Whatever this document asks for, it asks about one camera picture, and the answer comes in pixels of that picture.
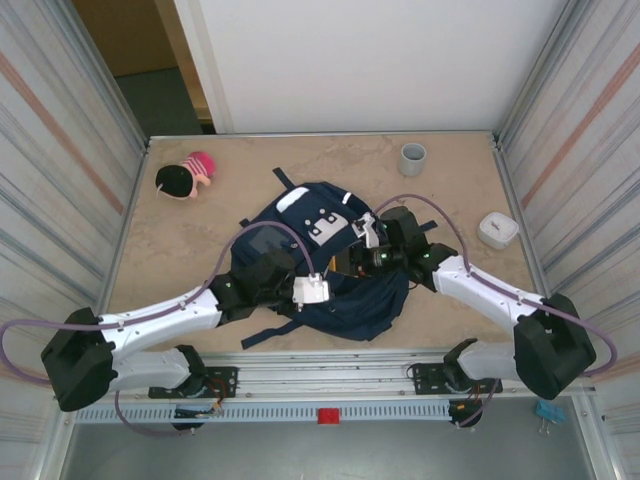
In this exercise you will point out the navy blue backpack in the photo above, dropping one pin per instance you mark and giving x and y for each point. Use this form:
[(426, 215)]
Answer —
[(350, 310)]

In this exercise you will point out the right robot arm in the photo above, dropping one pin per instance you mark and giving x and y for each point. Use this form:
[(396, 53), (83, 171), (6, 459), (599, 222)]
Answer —
[(550, 345)]

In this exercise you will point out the grey cup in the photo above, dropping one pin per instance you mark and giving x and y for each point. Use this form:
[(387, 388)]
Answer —
[(411, 165)]

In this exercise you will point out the small white square box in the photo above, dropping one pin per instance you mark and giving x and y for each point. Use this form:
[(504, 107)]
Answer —
[(497, 230)]

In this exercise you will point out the plush doll with pink hat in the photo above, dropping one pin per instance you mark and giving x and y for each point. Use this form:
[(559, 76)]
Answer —
[(175, 182)]

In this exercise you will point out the red block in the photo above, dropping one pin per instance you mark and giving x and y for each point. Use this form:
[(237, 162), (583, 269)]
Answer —
[(329, 416)]

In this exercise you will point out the blue binder clip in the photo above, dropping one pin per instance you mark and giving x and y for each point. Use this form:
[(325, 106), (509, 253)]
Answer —
[(550, 412)]

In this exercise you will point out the brown wooden door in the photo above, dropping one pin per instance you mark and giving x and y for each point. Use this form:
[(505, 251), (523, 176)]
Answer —
[(130, 35)]

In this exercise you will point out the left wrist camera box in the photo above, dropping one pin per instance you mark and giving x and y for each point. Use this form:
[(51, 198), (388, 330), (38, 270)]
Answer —
[(312, 290)]

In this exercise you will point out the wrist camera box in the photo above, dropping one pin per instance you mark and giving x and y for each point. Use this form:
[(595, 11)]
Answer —
[(367, 230), (312, 290)]

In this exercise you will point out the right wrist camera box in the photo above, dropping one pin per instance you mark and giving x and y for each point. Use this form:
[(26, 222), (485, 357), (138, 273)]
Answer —
[(367, 230)]

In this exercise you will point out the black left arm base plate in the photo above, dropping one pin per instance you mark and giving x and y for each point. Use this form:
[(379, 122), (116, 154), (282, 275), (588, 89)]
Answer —
[(225, 380)]

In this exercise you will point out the aluminium frame rail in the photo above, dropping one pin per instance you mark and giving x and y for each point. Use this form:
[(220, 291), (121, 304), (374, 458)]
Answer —
[(325, 380)]

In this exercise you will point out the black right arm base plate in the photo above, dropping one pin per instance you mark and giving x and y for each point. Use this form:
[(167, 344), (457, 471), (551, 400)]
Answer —
[(425, 377)]

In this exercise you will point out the white door frame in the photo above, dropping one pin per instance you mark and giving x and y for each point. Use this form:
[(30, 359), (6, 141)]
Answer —
[(200, 50)]

